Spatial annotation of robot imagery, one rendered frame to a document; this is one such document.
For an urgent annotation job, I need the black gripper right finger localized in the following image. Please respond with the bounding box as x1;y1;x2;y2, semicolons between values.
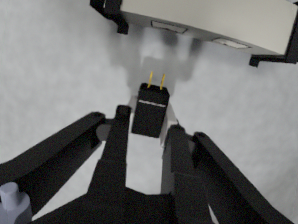
160;102;294;224

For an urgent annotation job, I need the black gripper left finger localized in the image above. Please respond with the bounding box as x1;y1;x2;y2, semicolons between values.
0;95;137;224

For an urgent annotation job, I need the black plug charger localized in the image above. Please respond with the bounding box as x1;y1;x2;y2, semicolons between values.
131;72;170;139

